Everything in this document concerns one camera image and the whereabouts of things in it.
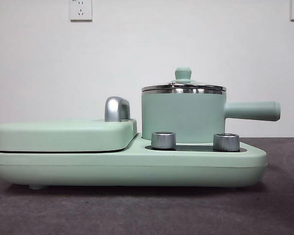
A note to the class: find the glass pot lid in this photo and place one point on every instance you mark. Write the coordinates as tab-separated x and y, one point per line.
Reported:
183	73

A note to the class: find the silver control knob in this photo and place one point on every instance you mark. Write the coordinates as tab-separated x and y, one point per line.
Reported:
163	140
226	142

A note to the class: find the mint green breakfast machine base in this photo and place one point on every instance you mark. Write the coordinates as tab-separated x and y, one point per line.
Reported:
137	169

